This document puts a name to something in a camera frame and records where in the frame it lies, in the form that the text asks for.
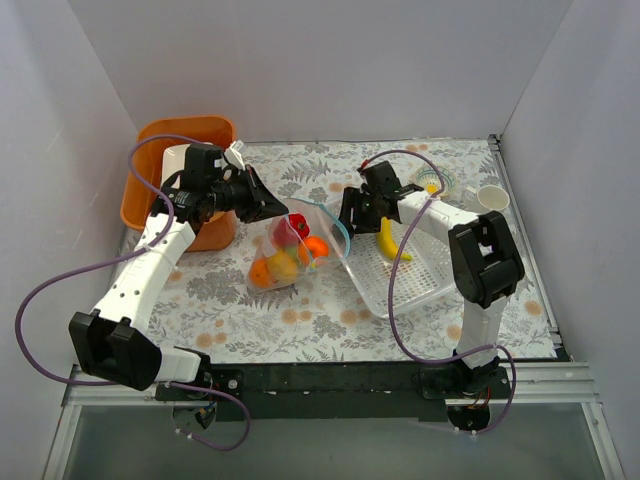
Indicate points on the clear zip top bag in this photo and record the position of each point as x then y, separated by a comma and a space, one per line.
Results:
322, 223

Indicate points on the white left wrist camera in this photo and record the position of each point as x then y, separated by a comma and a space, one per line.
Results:
233, 157

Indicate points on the white mug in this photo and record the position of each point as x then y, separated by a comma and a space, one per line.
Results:
486, 198

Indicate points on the green lime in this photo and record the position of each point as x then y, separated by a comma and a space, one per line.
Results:
291, 249

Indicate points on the white plastic basket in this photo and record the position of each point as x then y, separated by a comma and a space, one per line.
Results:
361, 279

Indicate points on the red bell pepper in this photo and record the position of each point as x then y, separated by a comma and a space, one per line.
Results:
290, 230

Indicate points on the orange tangerine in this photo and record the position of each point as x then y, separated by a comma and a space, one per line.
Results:
317, 246
259, 275

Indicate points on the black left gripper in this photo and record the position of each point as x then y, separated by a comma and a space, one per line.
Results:
251, 195

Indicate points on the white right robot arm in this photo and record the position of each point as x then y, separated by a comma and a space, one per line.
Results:
486, 263

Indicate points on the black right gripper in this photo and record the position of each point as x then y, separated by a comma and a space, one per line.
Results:
361, 210

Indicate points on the small patterned bowl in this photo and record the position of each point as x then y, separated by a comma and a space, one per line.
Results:
431, 181

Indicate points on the yellow lemon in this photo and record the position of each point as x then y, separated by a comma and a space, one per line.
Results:
282, 268

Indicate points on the white rectangular plate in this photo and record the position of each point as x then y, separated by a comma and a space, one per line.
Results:
173, 161

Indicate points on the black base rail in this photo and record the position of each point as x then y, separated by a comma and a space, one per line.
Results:
360, 390

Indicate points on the floral table mat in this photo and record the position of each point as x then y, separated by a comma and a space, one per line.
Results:
206, 306

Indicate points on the yellow banana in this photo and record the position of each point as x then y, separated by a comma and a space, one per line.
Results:
386, 244

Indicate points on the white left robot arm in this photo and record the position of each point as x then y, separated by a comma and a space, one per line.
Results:
111, 341

